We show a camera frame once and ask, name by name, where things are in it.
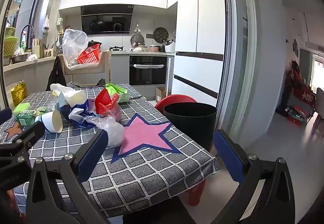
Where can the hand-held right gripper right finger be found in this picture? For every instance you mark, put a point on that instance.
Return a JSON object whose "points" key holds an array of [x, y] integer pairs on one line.
{"points": [[229, 155]]}

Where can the green plastic bag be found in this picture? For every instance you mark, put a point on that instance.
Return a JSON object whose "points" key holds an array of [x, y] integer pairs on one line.
{"points": [[119, 90]]}

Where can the hanging white plastic bag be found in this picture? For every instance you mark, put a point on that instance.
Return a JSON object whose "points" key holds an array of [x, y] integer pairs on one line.
{"points": [[45, 25]]}

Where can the cardboard box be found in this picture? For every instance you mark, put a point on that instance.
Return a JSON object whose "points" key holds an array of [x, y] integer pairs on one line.
{"points": [[160, 93]]}

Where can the pink bowl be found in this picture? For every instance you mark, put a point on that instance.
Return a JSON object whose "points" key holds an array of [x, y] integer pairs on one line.
{"points": [[154, 49]]}

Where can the red plastic basket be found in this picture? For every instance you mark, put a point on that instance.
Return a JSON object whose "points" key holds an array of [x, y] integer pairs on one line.
{"points": [[88, 56]]}

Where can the round grey pan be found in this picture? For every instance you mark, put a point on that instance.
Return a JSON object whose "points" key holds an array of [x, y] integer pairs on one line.
{"points": [[137, 40]]}

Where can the gold foil bag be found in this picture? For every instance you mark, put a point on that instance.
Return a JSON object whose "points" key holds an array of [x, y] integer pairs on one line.
{"points": [[18, 93]]}

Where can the red toy box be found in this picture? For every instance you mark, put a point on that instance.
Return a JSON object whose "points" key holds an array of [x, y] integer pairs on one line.
{"points": [[301, 94]]}

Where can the round black baking pan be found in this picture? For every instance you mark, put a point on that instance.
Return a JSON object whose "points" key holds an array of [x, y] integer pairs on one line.
{"points": [[160, 34]]}

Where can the grey sliding door frame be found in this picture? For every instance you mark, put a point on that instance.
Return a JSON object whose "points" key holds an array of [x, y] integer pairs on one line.
{"points": [[238, 49]]}

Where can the green carton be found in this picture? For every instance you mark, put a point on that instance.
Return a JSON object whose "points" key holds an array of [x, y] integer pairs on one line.
{"points": [[25, 118]]}

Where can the green plastic basket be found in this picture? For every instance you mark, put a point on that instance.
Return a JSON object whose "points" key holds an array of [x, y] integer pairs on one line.
{"points": [[10, 46]]}

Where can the red plastic stool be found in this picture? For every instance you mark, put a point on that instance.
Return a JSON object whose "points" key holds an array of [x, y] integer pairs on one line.
{"points": [[196, 192]]}

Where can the blue white plastic bag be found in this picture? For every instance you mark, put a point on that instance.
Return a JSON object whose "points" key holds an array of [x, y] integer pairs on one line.
{"points": [[78, 115]]}

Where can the black hanging bag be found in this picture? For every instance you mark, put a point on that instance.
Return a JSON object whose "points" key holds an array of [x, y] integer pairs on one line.
{"points": [[55, 74]]}

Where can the black kitchen faucet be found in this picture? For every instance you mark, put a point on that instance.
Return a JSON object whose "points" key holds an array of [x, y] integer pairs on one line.
{"points": [[26, 27]]}

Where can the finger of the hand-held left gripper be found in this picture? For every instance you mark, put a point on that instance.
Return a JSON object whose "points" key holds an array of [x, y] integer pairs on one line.
{"points": [[30, 135], [5, 115]]}

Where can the clear plastic wrapper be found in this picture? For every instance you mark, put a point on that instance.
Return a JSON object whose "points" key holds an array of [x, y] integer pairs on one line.
{"points": [[52, 107]]}

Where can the white rice cooker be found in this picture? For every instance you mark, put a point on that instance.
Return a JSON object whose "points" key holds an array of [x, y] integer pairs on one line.
{"points": [[170, 48]]}

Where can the beige high chair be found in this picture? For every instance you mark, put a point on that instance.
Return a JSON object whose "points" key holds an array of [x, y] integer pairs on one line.
{"points": [[101, 67]]}

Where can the steel bowl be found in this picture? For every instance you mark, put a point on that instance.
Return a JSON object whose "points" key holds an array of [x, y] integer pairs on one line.
{"points": [[19, 58]]}

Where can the black range hood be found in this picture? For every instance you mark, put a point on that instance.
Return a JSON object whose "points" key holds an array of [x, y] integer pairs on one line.
{"points": [[106, 20]]}

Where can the black built-in oven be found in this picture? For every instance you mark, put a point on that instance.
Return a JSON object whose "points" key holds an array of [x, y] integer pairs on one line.
{"points": [[148, 72]]}

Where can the white refrigerator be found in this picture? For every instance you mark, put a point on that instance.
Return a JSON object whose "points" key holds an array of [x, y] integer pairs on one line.
{"points": [[197, 23]]}

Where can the red plastic bag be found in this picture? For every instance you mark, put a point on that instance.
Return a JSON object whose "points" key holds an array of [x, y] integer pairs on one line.
{"points": [[103, 102]]}

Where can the large clear plastic bag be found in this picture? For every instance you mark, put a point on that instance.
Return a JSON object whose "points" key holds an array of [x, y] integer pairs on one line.
{"points": [[73, 44]]}

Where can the gas stove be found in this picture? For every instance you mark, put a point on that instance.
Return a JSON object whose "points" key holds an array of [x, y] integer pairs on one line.
{"points": [[117, 49]]}

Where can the white paper cup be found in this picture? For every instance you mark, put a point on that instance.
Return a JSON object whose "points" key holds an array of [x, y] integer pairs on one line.
{"points": [[49, 120]]}

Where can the black trash bin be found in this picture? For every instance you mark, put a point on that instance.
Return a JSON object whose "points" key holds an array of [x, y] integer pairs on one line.
{"points": [[189, 125]]}

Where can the red plastic chair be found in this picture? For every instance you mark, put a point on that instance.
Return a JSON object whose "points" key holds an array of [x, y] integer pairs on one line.
{"points": [[174, 99]]}

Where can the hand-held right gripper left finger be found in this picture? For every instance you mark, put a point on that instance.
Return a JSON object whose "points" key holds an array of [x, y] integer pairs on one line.
{"points": [[93, 153]]}

